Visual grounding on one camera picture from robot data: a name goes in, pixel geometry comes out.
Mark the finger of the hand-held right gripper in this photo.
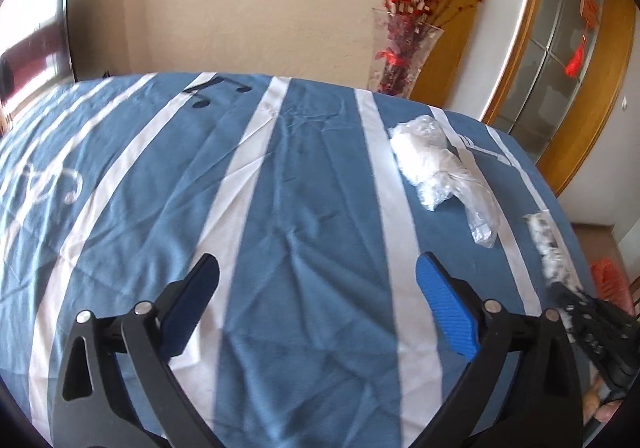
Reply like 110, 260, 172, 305
551, 282, 632, 390
579, 294, 640, 344

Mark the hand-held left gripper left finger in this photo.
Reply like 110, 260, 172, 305
50, 253, 221, 448

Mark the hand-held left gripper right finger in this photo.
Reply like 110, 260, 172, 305
415, 252, 585, 448

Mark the red plastic trash basket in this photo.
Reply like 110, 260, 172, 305
590, 255, 637, 315

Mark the small plastic wrapper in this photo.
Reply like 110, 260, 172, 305
522, 210, 577, 287

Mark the clear plastic bag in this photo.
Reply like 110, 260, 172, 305
447, 168, 500, 250

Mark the white plastic bag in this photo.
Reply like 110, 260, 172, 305
389, 115, 473, 212

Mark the person's right hand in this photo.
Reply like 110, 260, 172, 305
582, 378, 627, 430

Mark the blue white striped sheet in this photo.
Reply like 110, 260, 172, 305
0, 72, 601, 448

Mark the clear glass vase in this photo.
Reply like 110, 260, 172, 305
369, 7, 445, 100

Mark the wood framed glass door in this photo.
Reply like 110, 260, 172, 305
480, 0, 640, 199

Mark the red hanging knot ornament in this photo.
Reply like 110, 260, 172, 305
564, 0, 602, 79

